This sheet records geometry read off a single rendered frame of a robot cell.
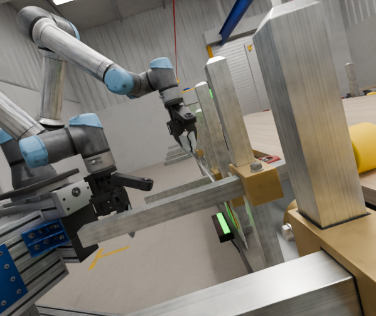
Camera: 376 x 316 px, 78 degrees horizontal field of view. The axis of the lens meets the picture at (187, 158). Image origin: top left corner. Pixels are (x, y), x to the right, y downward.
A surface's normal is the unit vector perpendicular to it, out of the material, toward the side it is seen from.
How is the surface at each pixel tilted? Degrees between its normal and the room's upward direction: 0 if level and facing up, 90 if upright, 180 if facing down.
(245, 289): 0
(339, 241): 0
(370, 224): 0
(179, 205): 90
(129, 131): 90
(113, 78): 90
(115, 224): 90
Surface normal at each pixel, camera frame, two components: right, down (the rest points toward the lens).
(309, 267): -0.31, -0.94
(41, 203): -0.40, 0.27
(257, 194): 0.04, 0.14
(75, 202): 0.86, -0.22
